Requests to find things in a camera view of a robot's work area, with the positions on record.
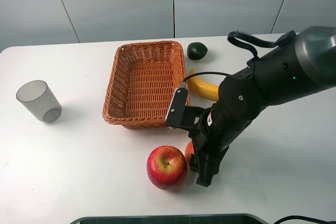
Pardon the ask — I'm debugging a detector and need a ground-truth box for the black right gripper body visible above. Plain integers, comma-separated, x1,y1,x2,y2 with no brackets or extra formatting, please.
183,104,256,164

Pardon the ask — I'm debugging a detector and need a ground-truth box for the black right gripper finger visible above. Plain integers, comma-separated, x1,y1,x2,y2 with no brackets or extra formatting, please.
189,153,198,172
196,151,219,187

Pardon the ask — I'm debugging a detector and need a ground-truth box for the small orange fruit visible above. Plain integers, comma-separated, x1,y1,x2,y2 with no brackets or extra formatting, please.
184,141,194,164

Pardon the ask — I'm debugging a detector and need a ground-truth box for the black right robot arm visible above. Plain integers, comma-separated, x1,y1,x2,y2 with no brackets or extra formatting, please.
189,26,335,187

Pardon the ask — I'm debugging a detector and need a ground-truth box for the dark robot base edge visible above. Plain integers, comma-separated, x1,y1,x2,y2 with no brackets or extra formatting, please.
72,214,267,224

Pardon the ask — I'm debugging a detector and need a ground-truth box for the orange wicker basket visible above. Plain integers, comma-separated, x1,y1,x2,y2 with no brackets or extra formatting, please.
102,40,186,129

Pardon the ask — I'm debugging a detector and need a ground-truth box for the red apple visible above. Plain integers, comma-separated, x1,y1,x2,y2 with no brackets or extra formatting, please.
146,145,187,190

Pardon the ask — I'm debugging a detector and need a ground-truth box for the yellow banana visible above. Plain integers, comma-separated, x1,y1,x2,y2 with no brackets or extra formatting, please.
187,75,219,101

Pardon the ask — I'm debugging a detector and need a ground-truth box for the dark green lime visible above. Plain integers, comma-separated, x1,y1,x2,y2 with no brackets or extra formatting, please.
187,42,208,60

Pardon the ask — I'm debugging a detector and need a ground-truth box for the grey translucent plastic cup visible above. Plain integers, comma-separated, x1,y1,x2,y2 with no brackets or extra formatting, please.
16,80,62,123

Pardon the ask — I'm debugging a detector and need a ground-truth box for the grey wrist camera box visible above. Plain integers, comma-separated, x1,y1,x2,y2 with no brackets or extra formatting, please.
165,87,188,128

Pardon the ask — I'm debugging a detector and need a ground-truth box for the thin black camera cable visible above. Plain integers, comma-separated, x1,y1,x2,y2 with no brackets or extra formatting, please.
180,71,232,90

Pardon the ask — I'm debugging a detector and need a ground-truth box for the black cable bottom right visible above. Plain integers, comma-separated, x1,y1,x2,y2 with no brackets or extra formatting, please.
273,216,336,224

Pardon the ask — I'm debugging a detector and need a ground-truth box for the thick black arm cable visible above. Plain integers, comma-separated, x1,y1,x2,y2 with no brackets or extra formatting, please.
227,30,297,65

